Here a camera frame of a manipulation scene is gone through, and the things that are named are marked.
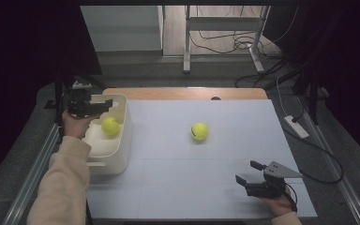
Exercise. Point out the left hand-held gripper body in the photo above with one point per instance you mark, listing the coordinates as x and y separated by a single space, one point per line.
79 101

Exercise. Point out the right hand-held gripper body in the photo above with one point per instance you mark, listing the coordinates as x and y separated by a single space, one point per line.
272 184

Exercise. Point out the yellow tennis ball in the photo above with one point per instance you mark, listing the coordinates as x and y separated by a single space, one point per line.
199 131
110 126

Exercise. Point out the white plastic bin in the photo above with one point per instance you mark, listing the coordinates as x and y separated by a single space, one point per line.
112 153

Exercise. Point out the person's right hand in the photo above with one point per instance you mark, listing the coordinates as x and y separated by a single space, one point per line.
278 205

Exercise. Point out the person's left hand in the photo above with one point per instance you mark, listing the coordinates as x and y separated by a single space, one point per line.
75 126

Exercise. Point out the black tripod stand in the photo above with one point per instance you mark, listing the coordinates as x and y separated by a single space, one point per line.
312 93
57 100

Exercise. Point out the white power strip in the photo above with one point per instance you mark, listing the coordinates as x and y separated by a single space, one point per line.
296 126

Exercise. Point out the white gridded table sheet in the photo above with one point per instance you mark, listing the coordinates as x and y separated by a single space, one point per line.
175 175

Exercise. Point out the wooden table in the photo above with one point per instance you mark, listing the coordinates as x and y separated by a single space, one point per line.
184 93

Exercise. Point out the white metal stand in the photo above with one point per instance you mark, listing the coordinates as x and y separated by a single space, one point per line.
187 40

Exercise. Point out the aluminium floor rail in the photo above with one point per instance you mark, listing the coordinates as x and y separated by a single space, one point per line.
31 178
340 184

